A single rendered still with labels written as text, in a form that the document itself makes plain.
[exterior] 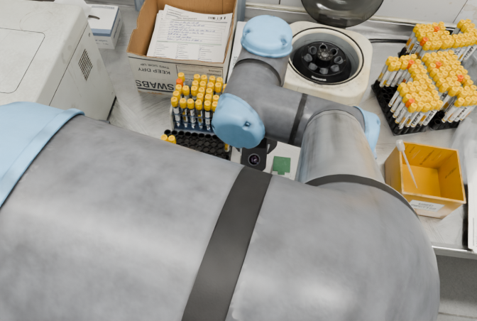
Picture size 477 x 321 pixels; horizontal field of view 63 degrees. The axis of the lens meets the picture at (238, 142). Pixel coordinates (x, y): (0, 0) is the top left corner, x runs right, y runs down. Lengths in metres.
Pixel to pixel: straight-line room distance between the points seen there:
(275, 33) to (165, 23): 0.65
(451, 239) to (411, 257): 0.84
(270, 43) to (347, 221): 0.43
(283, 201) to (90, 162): 0.08
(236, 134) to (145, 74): 0.55
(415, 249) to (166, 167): 0.11
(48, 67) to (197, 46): 0.45
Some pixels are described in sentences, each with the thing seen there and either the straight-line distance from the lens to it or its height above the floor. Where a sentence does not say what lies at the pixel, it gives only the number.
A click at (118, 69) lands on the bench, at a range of 1.17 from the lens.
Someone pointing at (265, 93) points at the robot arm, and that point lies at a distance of 0.53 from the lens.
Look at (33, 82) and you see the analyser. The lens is 0.79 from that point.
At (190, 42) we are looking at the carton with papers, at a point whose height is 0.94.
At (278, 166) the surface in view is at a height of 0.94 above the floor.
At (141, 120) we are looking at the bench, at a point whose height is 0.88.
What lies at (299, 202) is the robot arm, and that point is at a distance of 0.16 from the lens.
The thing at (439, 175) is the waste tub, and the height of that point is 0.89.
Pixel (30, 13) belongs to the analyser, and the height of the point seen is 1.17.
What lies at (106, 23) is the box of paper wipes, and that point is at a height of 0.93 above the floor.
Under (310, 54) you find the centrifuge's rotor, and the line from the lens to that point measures 1.06.
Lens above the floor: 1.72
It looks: 58 degrees down
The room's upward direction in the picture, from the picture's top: 4 degrees clockwise
